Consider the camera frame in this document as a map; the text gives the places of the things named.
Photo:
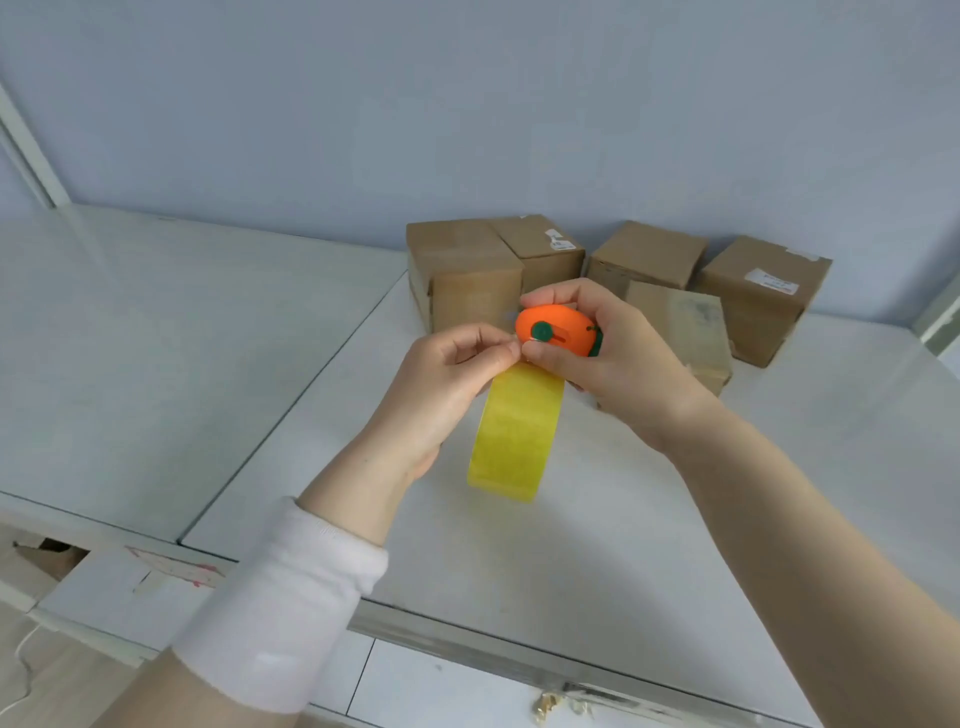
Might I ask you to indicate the cardboard box with white label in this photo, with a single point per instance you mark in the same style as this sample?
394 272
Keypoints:
757 300

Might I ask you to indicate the orange box cutter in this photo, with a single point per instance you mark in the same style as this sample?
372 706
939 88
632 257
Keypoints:
559 330

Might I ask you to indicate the person's right forearm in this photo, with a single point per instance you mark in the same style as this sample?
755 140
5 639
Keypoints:
810 570

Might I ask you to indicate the person's left hand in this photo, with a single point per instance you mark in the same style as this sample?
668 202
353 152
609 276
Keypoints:
431 390

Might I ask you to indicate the large plain cardboard box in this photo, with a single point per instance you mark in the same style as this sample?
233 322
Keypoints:
461 262

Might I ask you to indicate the yellow packing tape roll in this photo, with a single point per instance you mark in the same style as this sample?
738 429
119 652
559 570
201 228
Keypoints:
514 435

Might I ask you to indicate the white panel with red marks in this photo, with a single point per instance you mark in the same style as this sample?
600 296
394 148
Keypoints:
127 600

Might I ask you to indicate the white metal post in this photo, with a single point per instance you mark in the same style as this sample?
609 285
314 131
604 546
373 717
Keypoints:
30 154

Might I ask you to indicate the brass drawer lock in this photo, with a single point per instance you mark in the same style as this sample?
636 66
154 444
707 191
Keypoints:
547 707

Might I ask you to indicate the small plain cardboard box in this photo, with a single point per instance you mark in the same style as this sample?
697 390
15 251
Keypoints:
649 255

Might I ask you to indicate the cardboard box with corner label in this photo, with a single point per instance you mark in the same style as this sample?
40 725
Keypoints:
544 251

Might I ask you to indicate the person's right hand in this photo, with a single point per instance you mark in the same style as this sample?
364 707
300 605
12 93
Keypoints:
637 367

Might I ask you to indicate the white frame bar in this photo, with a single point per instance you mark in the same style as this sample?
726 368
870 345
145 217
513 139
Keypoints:
937 319

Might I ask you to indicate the person's right thumb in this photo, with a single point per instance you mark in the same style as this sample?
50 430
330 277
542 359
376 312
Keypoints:
555 358

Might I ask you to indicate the person's left thumb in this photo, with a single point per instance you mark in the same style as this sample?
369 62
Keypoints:
491 364

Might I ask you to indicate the worn stained cardboard box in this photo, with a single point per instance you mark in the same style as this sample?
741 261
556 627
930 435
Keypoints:
694 330

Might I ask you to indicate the person's left forearm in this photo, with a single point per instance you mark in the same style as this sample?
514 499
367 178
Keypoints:
352 487

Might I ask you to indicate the white wristband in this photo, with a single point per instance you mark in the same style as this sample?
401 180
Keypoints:
277 600

